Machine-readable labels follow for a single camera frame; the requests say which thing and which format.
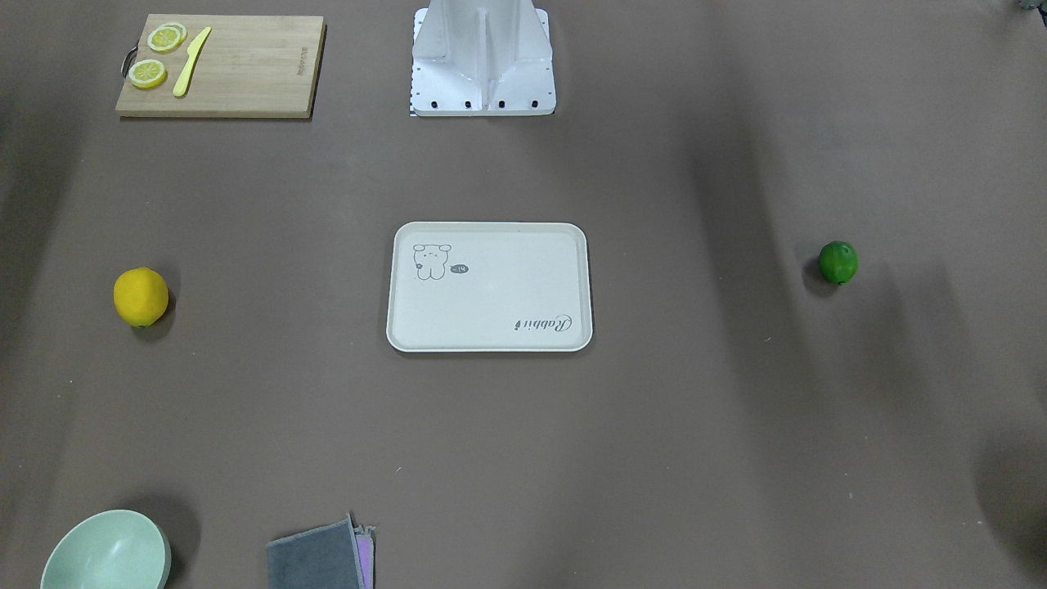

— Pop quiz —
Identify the green lime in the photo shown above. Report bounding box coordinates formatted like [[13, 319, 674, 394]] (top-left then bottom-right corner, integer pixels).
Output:
[[818, 240, 859, 285]]

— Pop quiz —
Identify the yellow lemon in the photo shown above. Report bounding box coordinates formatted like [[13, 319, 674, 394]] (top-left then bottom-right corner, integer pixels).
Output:
[[113, 266, 170, 329]]

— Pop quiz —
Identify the white rabbit print tray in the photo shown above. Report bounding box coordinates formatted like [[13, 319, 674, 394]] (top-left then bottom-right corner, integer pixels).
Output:
[[386, 221, 594, 352]]

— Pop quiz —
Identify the grey folded cloth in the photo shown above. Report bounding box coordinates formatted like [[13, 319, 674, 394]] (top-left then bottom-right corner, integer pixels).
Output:
[[266, 515, 376, 588]]

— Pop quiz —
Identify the bamboo cutting board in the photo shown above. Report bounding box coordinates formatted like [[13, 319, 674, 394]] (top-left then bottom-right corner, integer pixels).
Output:
[[115, 12, 326, 119]]

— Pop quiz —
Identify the yellow plastic knife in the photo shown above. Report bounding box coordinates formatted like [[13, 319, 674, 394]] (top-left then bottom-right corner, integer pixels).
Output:
[[173, 26, 213, 98]]

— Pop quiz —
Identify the lemon slice lower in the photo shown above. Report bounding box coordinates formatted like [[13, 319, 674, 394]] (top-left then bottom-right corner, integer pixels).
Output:
[[126, 59, 168, 90]]

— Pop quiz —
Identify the lemon slice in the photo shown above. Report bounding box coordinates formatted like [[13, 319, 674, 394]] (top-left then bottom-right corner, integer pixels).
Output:
[[126, 59, 168, 90], [146, 22, 187, 53]]

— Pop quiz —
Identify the lemon slice upper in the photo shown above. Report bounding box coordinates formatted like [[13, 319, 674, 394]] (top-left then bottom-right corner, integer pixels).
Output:
[[146, 22, 187, 53]]

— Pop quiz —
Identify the mint green bowl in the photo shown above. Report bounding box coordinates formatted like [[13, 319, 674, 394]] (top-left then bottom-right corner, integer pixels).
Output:
[[38, 509, 173, 588]]

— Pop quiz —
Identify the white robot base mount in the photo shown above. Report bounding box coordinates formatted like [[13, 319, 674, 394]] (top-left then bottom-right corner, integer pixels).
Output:
[[409, 1, 557, 117]]

